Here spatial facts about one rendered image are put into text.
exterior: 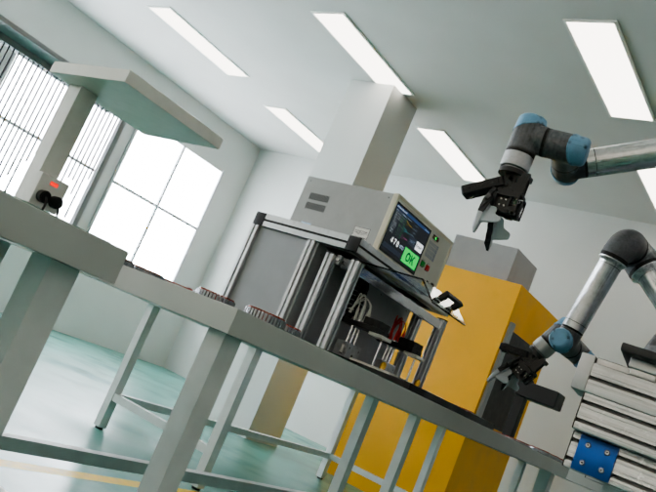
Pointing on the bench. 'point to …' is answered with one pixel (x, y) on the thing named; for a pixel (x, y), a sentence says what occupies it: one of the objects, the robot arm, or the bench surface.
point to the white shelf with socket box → (60, 146)
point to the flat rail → (398, 298)
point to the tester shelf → (348, 248)
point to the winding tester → (368, 220)
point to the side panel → (268, 270)
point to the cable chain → (358, 291)
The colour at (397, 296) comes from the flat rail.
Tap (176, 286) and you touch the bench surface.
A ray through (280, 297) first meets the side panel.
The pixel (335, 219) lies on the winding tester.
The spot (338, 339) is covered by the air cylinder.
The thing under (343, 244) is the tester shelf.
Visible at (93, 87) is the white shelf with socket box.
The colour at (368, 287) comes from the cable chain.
